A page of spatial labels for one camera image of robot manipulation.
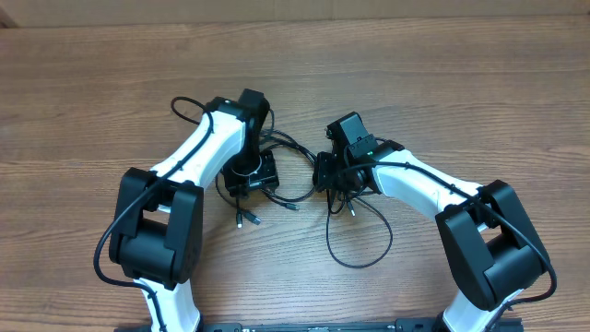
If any black usb cable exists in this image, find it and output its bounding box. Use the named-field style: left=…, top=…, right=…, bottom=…
left=214, top=124, right=395, bottom=270

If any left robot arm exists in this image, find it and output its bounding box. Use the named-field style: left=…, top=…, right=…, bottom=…
left=97, top=89, right=278, bottom=331

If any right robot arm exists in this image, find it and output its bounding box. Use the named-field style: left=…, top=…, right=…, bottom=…
left=313, top=113, right=557, bottom=331

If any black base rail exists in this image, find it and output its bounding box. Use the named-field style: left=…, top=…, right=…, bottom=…
left=196, top=317, right=448, bottom=332

